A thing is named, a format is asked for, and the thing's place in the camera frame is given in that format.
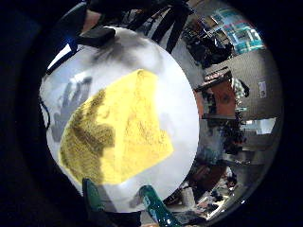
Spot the yellow cloth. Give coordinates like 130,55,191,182
58,68,175,186

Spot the black rectangular object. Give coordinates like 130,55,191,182
75,26,116,49

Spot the orange-brown wooden cabinet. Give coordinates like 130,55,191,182
193,71,242,121

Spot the the person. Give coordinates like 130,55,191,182
45,0,110,76

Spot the black tripod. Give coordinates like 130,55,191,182
126,2,194,55

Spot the teal patterned board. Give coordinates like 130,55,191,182
211,8,265,55

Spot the thin black cable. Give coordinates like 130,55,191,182
38,96,52,131

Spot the white wall label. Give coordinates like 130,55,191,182
258,80,268,99

